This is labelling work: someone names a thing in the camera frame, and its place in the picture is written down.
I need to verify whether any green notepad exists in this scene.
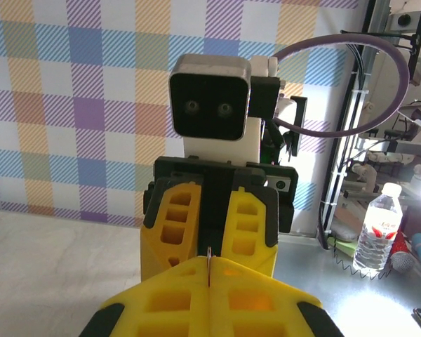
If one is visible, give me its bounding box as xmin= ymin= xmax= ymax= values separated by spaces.
xmin=328 ymin=234 xmax=359 ymax=254

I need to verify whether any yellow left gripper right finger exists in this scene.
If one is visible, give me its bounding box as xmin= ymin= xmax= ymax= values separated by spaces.
xmin=209 ymin=256 xmax=345 ymax=337

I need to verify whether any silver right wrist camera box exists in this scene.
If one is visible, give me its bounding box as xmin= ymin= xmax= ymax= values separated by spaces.
xmin=168 ymin=54 xmax=252 ymax=143

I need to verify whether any clear plastic water bottle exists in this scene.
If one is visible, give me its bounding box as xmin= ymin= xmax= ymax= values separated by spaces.
xmin=352 ymin=182 xmax=404 ymax=277

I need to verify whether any aluminium frame rail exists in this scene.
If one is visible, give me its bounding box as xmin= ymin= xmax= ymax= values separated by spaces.
xmin=316 ymin=0 xmax=392 ymax=249

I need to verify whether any black coiled cord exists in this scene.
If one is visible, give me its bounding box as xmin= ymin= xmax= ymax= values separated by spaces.
xmin=332 ymin=244 xmax=392 ymax=282

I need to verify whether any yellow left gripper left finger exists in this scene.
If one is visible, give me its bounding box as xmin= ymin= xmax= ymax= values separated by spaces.
xmin=79 ymin=256 xmax=211 ymax=337

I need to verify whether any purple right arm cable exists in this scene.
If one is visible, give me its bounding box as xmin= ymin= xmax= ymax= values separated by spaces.
xmin=272 ymin=33 xmax=411 ymax=139

